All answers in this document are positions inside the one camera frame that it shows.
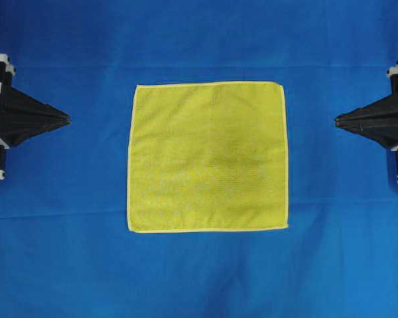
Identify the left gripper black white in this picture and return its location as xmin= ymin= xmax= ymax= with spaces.
xmin=0 ymin=54 xmax=70 ymax=181

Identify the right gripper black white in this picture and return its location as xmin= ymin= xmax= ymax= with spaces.
xmin=334 ymin=60 xmax=398 ymax=183

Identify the yellow-green microfiber towel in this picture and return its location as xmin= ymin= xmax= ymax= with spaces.
xmin=127 ymin=81 xmax=289 ymax=233

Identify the blue table cloth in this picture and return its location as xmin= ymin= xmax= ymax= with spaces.
xmin=0 ymin=1 xmax=398 ymax=317

